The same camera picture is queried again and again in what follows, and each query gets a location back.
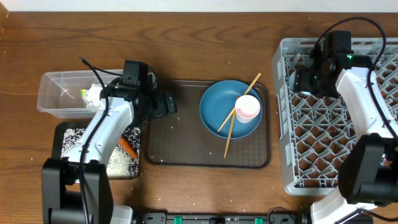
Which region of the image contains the clear plastic bin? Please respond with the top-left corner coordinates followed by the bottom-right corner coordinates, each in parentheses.
top-left (37, 70), bottom-right (100, 119)

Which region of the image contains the upper wooden chopstick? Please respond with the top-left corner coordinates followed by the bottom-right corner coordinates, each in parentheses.
top-left (217, 73), bottom-right (262, 133)

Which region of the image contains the orange carrot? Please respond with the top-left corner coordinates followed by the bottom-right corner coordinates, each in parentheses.
top-left (118, 136), bottom-right (138, 159)

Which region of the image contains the dark blue plate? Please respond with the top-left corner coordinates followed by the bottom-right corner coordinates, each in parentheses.
top-left (200, 80), bottom-right (263, 139)

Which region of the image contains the wooden chopstick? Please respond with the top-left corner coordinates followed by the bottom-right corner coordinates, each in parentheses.
top-left (224, 111), bottom-right (236, 159)
top-left (217, 73), bottom-right (262, 133)

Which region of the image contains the foil yellow snack wrapper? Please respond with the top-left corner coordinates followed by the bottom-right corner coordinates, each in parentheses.
top-left (81, 90), bottom-right (87, 99)

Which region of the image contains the brown serving tray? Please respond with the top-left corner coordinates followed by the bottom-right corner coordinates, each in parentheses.
top-left (146, 80), bottom-right (271, 169)

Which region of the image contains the spilled white rice pile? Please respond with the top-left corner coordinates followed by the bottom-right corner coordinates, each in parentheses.
top-left (60, 127), bottom-right (141, 180)

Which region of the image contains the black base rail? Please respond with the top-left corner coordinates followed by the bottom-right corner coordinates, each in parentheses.
top-left (132, 210), bottom-right (311, 224)

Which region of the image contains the white napkin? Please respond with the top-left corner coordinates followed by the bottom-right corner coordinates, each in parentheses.
top-left (83, 84), bottom-right (103, 108)

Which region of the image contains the black plastic tray bin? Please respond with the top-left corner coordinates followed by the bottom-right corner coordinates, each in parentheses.
top-left (49, 120), bottom-right (142, 180)

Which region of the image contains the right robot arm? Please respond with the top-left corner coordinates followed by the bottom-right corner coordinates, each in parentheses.
top-left (289, 52), bottom-right (397, 223)

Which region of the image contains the lower wooden chopstick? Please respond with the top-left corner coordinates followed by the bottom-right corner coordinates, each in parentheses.
top-left (224, 111), bottom-right (236, 159)

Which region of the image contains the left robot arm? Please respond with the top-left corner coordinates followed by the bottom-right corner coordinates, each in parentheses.
top-left (42, 78), bottom-right (177, 223)

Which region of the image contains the white pink cup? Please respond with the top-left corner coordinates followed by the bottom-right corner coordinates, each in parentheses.
top-left (234, 95), bottom-right (261, 123)

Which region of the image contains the grey dishwasher rack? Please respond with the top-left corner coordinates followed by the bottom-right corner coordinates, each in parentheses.
top-left (272, 37), bottom-right (397, 195)

